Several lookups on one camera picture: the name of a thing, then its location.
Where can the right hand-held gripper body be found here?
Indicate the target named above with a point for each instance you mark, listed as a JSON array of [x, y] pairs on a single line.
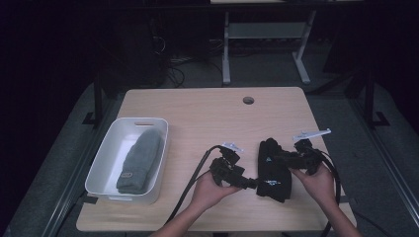
[[308, 158]]

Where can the grey knit mitten with label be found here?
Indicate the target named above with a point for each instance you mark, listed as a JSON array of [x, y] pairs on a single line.
[[141, 161]]

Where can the white plastic bin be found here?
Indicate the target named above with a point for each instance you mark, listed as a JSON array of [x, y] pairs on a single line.
[[108, 164]]

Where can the grey metal table frame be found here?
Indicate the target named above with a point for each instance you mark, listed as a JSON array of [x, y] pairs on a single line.
[[263, 30]]

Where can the person's left hand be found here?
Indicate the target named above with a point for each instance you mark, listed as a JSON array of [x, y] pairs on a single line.
[[207, 191]]

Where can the person's right hand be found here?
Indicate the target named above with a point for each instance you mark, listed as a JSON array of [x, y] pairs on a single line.
[[321, 186]]

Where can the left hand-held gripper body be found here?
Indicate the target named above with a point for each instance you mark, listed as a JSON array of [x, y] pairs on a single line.
[[227, 169]]

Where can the black metal stand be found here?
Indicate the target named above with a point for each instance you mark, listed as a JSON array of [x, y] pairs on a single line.
[[98, 98], [370, 98]]

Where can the black glove with white print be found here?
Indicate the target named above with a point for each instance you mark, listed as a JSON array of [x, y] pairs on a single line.
[[273, 191]]

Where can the metal floor rail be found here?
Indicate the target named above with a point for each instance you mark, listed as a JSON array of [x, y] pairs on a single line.
[[385, 158], [75, 171]]

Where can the black tape piece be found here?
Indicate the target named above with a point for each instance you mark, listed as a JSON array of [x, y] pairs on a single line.
[[89, 199]]

